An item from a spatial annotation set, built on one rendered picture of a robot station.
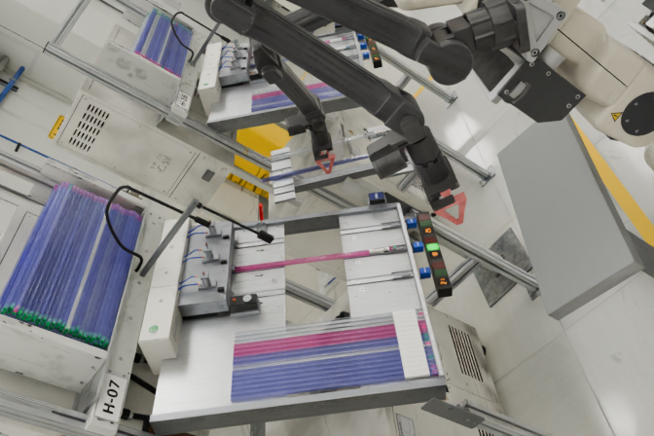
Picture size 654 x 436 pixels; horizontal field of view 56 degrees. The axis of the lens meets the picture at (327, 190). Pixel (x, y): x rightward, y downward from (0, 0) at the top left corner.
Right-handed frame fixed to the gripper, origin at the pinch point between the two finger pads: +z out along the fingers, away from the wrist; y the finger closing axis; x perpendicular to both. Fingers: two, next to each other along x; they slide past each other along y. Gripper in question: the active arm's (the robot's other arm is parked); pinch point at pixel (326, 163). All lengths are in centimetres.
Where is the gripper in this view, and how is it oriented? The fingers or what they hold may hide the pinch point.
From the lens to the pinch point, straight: 211.9
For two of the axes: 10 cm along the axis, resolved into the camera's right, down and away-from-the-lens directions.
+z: 2.1, 8.0, 5.6
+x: 9.7, -2.3, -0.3
